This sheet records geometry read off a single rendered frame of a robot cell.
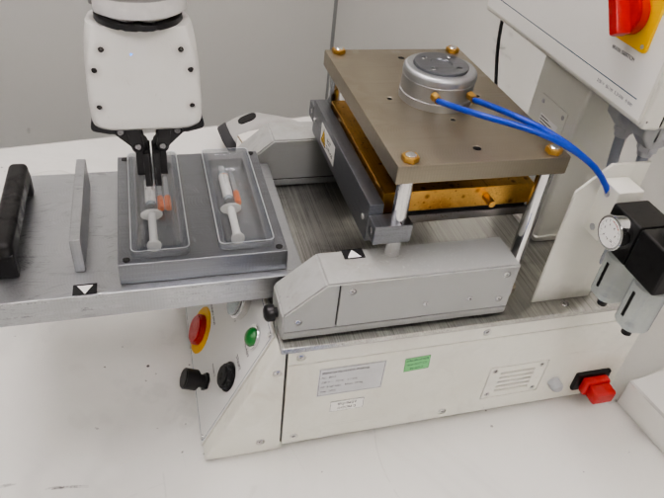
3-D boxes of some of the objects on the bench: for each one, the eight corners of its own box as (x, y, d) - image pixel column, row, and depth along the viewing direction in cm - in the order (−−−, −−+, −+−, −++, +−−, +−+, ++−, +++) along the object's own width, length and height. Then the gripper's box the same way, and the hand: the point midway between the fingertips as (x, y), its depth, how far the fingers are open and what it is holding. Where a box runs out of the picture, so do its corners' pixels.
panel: (182, 276, 95) (234, 178, 86) (203, 446, 73) (276, 337, 64) (169, 273, 94) (221, 173, 85) (186, 445, 72) (258, 333, 63)
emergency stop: (198, 330, 85) (209, 309, 83) (201, 352, 82) (213, 331, 80) (186, 328, 84) (199, 306, 82) (189, 350, 81) (202, 329, 79)
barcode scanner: (308, 133, 134) (310, 99, 129) (322, 152, 128) (325, 117, 123) (214, 144, 127) (213, 108, 122) (224, 164, 121) (224, 126, 116)
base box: (494, 240, 110) (522, 154, 100) (621, 415, 83) (679, 323, 72) (182, 269, 97) (175, 174, 86) (208, 491, 69) (203, 391, 58)
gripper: (218, -12, 59) (220, 157, 71) (47, -16, 55) (79, 164, 67) (229, 16, 54) (229, 195, 65) (40, 14, 50) (75, 204, 61)
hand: (152, 162), depth 65 cm, fingers closed
